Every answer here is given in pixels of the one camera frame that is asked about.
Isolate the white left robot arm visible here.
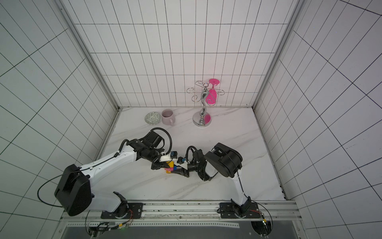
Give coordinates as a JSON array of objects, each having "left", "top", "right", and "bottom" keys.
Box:
[{"left": 54, "top": 131, "right": 164, "bottom": 219}]

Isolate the patterned ceramic bowl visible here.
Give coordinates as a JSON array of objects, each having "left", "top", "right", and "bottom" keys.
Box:
[{"left": 144, "top": 112, "right": 162, "bottom": 125}]

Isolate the pink ribbed mug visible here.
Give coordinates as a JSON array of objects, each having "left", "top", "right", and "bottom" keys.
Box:
[{"left": 161, "top": 109, "right": 176, "bottom": 126}]

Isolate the chrome cup holder stand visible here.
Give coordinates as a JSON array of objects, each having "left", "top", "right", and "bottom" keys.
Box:
[{"left": 187, "top": 81, "right": 225, "bottom": 127}]

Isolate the pink plastic wine glass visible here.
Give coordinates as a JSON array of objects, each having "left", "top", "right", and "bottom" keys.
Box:
[{"left": 206, "top": 79, "right": 220, "bottom": 106}]

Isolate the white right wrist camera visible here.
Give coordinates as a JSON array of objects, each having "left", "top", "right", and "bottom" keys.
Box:
[{"left": 177, "top": 157, "right": 189, "bottom": 169}]

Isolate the black corrugated right cable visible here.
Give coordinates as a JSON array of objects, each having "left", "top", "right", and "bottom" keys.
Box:
[{"left": 185, "top": 145, "right": 199, "bottom": 162}]

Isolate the black corrugated cable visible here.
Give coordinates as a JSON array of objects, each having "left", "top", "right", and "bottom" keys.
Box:
[
  {"left": 185, "top": 145, "right": 199, "bottom": 162},
  {"left": 149, "top": 127, "right": 173, "bottom": 156}
]

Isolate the black corrugated left cable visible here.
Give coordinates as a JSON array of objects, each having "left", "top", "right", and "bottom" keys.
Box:
[{"left": 149, "top": 127, "right": 173, "bottom": 156}]

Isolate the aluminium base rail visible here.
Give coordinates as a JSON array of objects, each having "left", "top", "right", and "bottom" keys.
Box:
[{"left": 60, "top": 200, "right": 302, "bottom": 227}]

